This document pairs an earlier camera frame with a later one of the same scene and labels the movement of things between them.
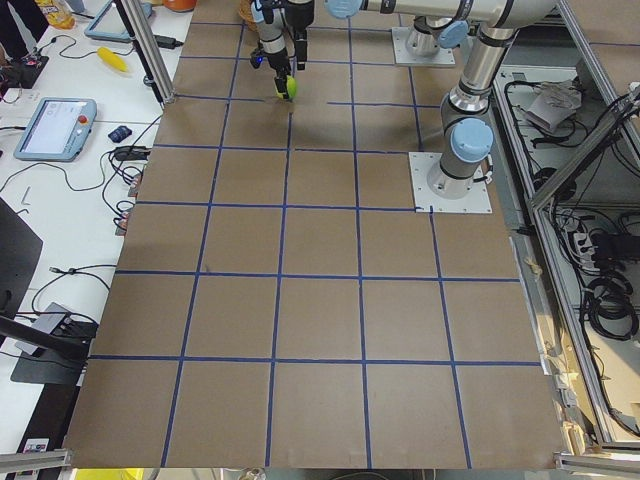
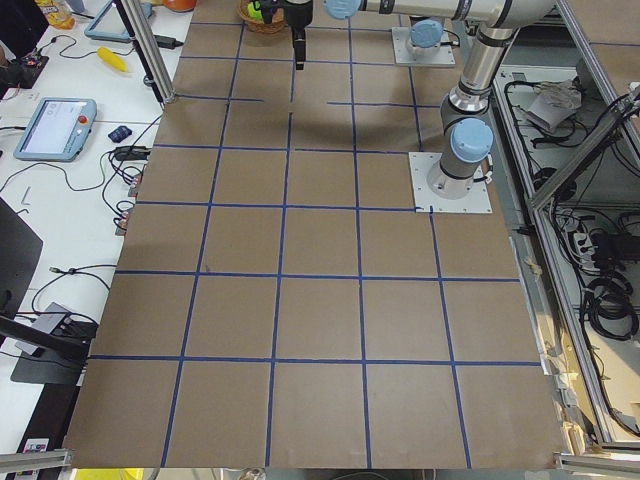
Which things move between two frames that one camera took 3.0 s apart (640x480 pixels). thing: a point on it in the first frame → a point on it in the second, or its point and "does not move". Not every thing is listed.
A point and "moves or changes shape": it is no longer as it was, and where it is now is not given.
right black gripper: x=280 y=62 → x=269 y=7
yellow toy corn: x=112 y=58 does not move
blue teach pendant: x=58 y=130 does not move
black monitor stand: x=60 y=356 does not move
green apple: x=291 y=87 moves or changes shape
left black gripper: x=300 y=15 does not move
